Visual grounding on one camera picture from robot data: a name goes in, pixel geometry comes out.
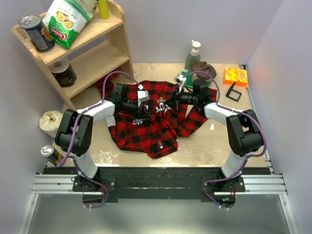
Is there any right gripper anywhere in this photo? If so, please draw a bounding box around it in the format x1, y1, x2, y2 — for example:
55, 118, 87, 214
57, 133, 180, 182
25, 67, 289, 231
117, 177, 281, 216
163, 86, 198, 110

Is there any red black plaid shirt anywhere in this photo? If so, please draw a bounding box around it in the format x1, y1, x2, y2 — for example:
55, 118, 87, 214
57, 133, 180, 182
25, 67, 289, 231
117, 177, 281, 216
107, 80, 207, 159

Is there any orange leaf brooch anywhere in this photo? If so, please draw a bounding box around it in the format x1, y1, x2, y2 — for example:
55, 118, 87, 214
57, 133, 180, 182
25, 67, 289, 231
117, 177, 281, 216
157, 97, 166, 103

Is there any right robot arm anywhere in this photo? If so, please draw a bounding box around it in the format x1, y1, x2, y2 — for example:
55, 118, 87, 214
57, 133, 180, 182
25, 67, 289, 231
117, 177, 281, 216
165, 75, 266, 192

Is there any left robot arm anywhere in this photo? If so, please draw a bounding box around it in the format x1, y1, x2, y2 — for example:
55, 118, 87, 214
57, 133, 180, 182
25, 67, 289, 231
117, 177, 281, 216
55, 84, 151, 191

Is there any green pouch with brown top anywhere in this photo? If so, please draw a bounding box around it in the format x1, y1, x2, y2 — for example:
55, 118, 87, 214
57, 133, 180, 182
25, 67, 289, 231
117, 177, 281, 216
182, 61, 216, 89

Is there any green soap dispenser bottle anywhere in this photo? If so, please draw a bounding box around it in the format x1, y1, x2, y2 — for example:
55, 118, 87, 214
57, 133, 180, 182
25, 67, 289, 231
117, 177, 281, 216
184, 40, 201, 71

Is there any orange snack box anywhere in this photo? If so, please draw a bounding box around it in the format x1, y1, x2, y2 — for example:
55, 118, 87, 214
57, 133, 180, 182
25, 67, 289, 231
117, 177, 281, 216
223, 68, 249, 88

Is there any wooden shelf unit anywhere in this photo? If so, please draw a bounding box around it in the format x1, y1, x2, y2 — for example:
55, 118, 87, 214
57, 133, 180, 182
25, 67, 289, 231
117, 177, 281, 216
11, 0, 133, 109

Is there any black paper-topped jar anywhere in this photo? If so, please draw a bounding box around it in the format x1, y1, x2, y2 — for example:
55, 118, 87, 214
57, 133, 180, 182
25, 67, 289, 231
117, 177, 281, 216
49, 58, 77, 87

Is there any white cloth sack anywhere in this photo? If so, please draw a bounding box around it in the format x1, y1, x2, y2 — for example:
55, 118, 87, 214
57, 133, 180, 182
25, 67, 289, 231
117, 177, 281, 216
39, 111, 63, 138

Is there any black gold drink can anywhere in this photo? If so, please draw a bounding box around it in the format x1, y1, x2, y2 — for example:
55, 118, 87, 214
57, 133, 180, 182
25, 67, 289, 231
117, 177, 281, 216
40, 145, 63, 166

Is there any yellow bottle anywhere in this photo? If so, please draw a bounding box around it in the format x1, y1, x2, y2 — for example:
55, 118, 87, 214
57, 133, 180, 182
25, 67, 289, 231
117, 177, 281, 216
98, 0, 110, 20

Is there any green chips bag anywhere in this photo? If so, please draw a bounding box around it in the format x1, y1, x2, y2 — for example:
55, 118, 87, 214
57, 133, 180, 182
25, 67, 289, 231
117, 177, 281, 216
43, 0, 98, 49

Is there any blue tin can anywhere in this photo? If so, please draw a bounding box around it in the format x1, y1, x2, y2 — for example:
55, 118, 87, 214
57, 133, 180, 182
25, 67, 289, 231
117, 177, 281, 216
19, 15, 55, 53

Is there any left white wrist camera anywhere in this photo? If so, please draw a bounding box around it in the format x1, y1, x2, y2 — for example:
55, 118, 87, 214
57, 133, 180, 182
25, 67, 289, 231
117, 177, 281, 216
137, 84, 150, 107

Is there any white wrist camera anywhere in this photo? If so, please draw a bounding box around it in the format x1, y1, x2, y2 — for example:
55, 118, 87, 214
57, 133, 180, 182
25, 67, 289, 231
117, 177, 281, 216
137, 84, 150, 107
174, 74, 186, 93

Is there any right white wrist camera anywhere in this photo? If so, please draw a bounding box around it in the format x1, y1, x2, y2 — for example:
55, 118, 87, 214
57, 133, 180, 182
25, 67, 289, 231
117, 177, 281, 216
174, 74, 186, 93

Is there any black square frame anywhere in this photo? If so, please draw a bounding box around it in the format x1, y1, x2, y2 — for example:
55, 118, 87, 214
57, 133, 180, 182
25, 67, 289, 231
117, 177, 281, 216
226, 82, 242, 102

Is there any aluminium rail frame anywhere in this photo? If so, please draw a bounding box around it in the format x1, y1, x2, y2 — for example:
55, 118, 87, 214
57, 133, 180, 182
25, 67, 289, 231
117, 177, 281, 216
19, 166, 298, 234

